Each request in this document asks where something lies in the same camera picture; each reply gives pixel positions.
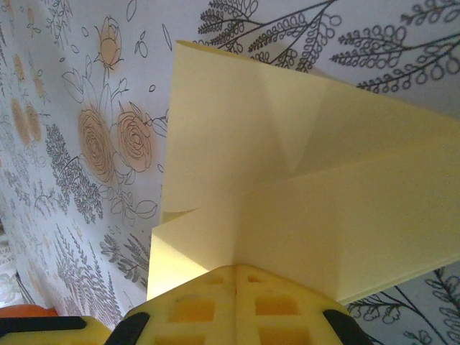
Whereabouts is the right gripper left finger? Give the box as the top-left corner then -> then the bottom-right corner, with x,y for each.
109,264 -> 238,345

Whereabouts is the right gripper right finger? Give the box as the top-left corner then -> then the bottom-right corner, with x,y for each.
236,264 -> 371,345

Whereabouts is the floral patterned table cover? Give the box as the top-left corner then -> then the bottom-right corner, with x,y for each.
0,0 -> 460,345

